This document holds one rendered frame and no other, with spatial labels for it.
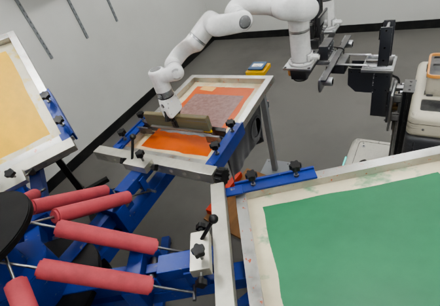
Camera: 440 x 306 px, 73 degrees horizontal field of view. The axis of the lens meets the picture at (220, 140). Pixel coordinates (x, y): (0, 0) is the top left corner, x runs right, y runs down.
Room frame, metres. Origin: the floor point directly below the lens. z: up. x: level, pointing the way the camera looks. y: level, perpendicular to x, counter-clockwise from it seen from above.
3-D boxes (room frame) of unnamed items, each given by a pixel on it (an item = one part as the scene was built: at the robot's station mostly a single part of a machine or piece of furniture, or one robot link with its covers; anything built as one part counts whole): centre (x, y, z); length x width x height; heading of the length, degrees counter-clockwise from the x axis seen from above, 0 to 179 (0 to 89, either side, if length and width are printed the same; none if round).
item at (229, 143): (1.07, -0.02, 0.98); 0.30 x 0.05 x 0.07; 143
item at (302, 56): (1.34, -0.52, 1.21); 0.16 x 0.13 x 0.15; 49
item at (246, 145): (1.36, -0.12, 0.77); 0.46 x 0.09 x 0.36; 143
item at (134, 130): (1.41, 0.42, 0.98); 0.30 x 0.05 x 0.07; 143
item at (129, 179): (0.98, 0.39, 1.02); 0.17 x 0.06 x 0.05; 143
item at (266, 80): (1.43, 0.06, 0.97); 0.79 x 0.58 x 0.04; 143
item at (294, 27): (1.34, -0.51, 1.37); 0.13 x 0.10 x 0.16; 7
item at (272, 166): (1.81, -0.38, 0.48); 0.22 x 0.22 x 0.96; 53
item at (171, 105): (1.27, 0.18, 1.17); 0.10 x 0.08 x 0.11; 143
